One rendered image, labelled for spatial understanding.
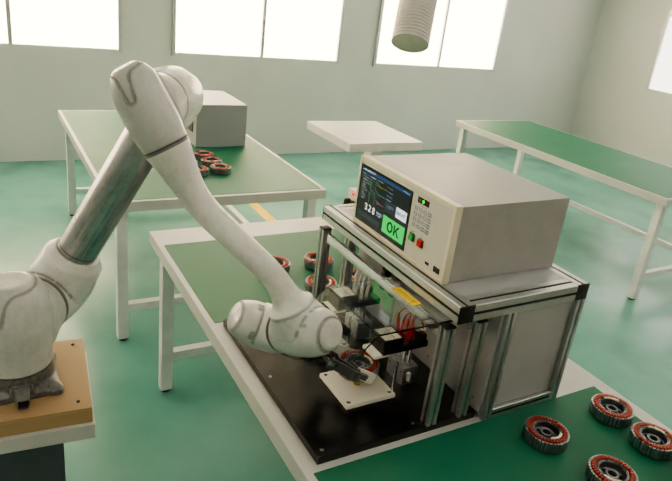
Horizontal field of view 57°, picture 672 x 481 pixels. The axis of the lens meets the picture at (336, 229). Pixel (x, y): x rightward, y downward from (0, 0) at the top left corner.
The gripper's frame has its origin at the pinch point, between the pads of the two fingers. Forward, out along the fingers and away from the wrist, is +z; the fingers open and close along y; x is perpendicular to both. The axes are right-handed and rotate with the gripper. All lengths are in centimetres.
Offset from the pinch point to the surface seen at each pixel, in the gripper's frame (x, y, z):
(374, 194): 40.2, -23.3, -8.7
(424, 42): 105, -105, 33
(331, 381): -7.9, -2.8, -2.0
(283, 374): -14.2, -11.3, -10.2
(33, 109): -57, -471, -22
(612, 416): 25, 36, 54
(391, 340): 10.6, 3.0, 2.2
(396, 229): 35.5, -10.7, -5.7
